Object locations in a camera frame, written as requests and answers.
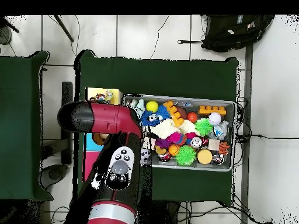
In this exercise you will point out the shallow clear mesh bin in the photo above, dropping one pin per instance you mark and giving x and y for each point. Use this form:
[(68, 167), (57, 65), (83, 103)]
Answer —
[(195, 109)]

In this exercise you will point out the cream knitted cloth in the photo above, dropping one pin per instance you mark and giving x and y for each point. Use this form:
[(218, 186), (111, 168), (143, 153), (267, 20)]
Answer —
[(163, 130)]

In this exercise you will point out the yellow ball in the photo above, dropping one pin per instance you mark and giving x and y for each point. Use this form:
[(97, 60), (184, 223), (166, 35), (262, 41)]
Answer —
[(152, 106)]

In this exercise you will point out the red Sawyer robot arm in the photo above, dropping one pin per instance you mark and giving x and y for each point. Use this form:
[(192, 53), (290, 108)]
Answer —
[(105, 119)]

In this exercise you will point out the blue spiky toy with eyes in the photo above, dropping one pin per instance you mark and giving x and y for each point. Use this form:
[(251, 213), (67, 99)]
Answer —
[(146, 117)]

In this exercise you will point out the black tripod leg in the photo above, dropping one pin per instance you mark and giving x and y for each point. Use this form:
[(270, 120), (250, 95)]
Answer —
[(64, 29), (10, 25)]

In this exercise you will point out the black backpack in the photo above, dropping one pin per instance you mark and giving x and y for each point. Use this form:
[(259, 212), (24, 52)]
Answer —
[(233, 32)]

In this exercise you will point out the dark green tablecloth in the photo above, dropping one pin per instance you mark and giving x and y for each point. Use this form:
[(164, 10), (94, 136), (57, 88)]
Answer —
[(18, 116), (158, 77)]

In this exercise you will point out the grey stand base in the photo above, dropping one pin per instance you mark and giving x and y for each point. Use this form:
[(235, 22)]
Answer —
[(55, 175)]

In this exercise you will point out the orange ball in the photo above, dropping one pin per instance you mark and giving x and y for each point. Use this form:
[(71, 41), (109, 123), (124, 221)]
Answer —
[(192, 117)]

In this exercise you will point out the mint green knitted cloth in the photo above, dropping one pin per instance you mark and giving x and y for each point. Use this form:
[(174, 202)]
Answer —
[(140, 108)]

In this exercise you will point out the green spiky toy with eyes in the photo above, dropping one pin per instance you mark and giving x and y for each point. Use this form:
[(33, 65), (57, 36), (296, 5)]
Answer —
[(203, 127)]

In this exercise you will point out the long orange toy block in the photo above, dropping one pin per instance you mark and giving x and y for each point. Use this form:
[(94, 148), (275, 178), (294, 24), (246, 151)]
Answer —
[(175, 113)]

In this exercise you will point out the polka dot cloth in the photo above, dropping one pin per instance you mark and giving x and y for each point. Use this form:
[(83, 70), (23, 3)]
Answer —
[(102, 96)]

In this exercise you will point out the black upright panel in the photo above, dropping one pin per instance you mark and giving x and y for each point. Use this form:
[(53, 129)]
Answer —
[(67, 91)]

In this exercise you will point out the wooden box with three holes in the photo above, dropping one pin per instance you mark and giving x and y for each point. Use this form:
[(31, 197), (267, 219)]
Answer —
[(116, 93)]

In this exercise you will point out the white baseball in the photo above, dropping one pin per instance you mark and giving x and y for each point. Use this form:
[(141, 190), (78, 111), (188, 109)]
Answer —
[(215, 118)]

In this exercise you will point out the green spiky ball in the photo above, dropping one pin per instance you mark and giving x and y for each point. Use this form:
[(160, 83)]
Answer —
[(186, 155)]

